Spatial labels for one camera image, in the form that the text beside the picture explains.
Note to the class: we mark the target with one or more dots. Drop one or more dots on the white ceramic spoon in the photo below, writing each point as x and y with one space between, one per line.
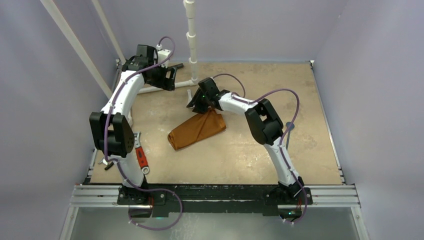
189 96

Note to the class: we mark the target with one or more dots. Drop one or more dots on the red handled adjustable wrench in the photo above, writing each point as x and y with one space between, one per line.
140 155

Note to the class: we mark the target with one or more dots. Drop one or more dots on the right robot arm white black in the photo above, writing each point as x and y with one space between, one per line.
265 125

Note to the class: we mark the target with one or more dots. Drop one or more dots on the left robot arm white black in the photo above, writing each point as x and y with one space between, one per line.
110 127

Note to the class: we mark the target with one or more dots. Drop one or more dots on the small dark blue disc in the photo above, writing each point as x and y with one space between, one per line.
289 128

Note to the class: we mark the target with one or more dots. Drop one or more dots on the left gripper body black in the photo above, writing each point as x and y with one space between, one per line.
158 77

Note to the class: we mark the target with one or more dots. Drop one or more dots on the aluminium extrusion rail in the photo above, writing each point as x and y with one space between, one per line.
323 196

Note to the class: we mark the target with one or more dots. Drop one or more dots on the black handled pliers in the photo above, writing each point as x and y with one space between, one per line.
108 164

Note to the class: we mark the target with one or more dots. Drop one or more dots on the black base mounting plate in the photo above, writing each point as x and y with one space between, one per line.
265 199

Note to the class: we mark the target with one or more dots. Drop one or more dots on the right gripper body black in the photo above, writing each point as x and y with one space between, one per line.
201 103

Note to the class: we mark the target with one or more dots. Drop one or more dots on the orange cloth napkin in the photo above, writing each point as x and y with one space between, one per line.
197 128

